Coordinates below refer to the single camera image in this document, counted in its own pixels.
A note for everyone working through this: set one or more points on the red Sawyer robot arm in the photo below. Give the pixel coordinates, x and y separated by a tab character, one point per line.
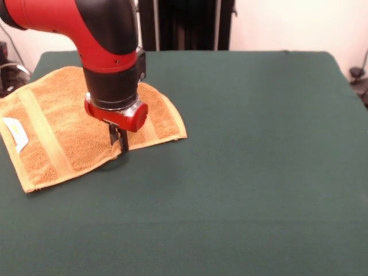
100	37

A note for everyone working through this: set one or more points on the black floor device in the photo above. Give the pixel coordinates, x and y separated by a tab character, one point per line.
356	72

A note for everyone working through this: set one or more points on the orange terry towel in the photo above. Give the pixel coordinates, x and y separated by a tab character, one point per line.
66	138

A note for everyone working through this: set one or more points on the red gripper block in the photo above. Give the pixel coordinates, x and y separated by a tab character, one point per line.
126	119

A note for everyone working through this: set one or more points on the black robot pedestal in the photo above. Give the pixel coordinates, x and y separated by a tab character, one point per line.
187	26

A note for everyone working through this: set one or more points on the black box with red mark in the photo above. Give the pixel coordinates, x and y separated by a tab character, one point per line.
3	51

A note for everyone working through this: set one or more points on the dark green table cloth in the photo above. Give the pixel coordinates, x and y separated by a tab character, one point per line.
230	172

